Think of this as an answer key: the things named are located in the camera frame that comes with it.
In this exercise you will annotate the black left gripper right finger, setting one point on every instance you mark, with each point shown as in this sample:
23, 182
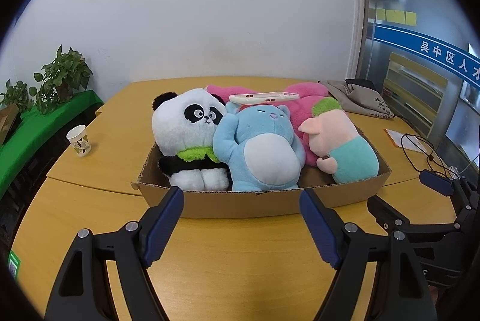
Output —
400, 290

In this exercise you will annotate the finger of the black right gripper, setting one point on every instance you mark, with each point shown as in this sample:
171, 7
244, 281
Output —
463, 195
391, 220

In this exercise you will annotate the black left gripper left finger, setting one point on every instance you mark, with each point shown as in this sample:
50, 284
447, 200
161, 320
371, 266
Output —
82, 289

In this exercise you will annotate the pink pig plush toy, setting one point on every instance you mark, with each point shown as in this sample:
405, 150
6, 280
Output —
339, 148

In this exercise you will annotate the light blue plush toy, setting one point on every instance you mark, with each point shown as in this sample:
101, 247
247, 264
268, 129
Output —
259, 145

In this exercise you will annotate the clear white phone case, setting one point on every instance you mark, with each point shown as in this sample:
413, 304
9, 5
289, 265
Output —
261, 98

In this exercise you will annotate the panda plush toy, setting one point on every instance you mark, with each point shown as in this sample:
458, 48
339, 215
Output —
183, 126

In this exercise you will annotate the white paper sheet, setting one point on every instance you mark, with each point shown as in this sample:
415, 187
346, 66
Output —
408, 142

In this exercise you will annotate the beige canvas tote bag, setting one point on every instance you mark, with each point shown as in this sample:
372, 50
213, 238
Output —
359, 99

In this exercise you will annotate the brown cardboard box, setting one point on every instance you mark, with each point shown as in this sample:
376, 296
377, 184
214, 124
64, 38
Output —
245, 205

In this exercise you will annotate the blue banner glass partition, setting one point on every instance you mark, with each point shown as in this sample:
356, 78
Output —
423, 58

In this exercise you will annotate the leaf pattern paper cup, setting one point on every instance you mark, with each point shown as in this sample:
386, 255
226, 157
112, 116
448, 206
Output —
79, 141

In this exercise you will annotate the green cloth covered table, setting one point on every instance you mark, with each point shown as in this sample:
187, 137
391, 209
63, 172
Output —
35, 129

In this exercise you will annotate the small cardboard box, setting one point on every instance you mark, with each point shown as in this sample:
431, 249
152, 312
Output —
9, 114

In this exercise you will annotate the green potted plant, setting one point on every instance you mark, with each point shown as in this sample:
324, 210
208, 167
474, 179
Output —
58, 80
17, 94

